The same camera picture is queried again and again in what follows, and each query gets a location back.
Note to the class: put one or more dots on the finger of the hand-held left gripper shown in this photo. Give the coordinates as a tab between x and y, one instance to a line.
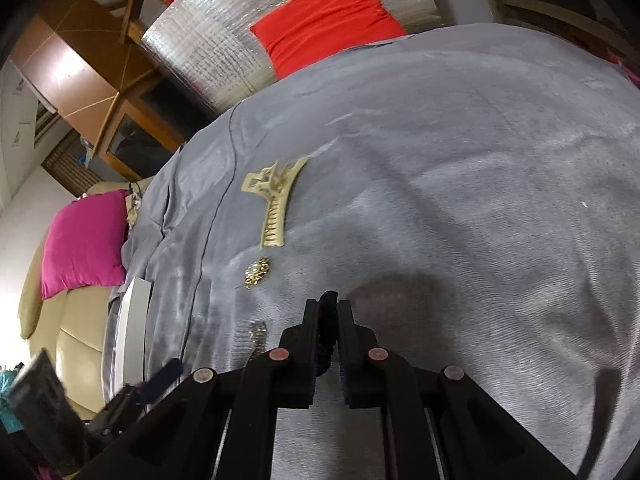
150	385

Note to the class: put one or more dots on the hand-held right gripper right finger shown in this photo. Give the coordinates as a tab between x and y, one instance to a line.
357	360

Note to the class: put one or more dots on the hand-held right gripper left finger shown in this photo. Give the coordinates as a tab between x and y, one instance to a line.
295	360

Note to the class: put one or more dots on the white flat box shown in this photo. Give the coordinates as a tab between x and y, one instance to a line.
131	335

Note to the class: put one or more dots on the magenta cloth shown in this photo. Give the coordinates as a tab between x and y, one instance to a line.
45	473

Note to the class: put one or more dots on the beige leather sofa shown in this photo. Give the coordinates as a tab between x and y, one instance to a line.
65	330

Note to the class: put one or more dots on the gold brooch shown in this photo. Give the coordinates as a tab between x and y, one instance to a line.
257	272

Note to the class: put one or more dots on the magenta pillow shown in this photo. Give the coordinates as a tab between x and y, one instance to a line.
85	245

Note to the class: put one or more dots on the beige hair claw clip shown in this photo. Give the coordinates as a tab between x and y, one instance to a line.
272	202

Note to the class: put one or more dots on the beige patterned cloth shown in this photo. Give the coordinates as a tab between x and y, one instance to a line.
132	207

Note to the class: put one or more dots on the grey velvet blanket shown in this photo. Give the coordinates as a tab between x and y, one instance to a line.
425	185

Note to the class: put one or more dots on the brown slatted blind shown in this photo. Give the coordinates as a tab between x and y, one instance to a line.
72	170

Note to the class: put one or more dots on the wooden cabinet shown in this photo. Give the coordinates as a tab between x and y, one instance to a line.
100	90

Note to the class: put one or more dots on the silver foil insulation sheet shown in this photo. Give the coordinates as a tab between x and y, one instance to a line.
225	45

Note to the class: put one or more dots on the red cushion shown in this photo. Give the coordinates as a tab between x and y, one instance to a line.
327	25

